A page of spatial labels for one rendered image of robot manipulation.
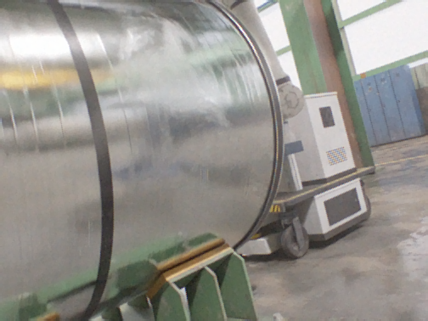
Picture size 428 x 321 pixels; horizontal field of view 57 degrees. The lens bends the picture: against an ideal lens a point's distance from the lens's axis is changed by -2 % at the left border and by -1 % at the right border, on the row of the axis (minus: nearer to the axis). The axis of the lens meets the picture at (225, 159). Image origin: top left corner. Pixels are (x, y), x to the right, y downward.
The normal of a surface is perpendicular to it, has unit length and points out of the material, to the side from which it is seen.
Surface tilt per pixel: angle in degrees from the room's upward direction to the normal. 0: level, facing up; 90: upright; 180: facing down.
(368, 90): 90
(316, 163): 90
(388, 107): 90
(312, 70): 90
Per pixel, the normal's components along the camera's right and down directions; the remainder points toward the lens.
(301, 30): -0.66, 0.16
